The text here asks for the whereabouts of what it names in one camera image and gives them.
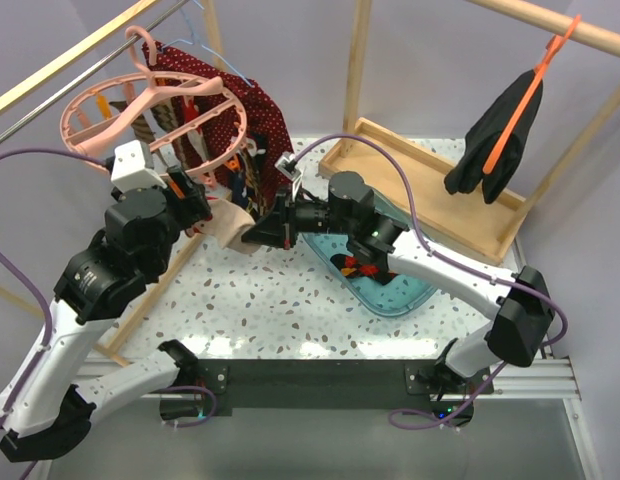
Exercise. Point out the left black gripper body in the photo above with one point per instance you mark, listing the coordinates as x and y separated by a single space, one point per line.
188 210

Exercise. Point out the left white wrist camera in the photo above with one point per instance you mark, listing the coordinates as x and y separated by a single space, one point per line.
133 168

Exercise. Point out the black hanging garment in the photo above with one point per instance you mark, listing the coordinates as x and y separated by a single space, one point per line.
483 136

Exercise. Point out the blue wire hanger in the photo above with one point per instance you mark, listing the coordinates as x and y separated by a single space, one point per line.
213 44

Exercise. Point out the red polka dot garment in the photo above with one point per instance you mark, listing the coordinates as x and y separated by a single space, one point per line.
266 126

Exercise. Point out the beige sock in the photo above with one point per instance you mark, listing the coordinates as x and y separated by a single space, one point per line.
227 225

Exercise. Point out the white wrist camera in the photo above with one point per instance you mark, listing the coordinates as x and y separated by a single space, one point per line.
133 168
287 164

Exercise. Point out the navy patterned hanging sock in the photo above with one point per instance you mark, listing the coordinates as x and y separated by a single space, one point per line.
244 177

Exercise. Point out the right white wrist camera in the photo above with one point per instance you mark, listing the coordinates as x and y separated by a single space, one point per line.
287 164

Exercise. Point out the right wooden clothes rack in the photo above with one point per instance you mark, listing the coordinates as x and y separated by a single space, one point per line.
405 172

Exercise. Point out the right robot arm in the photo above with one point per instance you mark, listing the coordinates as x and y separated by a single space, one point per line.
515 304

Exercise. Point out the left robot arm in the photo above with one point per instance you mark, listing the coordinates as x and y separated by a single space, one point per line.
45 412

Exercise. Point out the red black argyle sock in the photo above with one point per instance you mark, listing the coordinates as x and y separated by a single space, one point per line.
351 269

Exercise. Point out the orange plastic hanger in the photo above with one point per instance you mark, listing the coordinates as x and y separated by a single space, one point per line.
553 46

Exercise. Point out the left wooden clothes rack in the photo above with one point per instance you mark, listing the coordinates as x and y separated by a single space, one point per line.
44 75

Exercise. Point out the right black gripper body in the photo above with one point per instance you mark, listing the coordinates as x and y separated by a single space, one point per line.
296 215

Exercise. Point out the teal plastic basin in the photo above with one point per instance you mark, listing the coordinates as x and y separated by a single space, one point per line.
390 295

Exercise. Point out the pink round sock hanger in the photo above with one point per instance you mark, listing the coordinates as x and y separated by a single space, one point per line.
161 87

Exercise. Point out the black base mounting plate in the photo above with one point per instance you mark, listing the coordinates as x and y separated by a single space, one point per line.
315 385

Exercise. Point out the wooden clothes rack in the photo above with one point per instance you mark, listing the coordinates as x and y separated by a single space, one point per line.
405 172
44 75

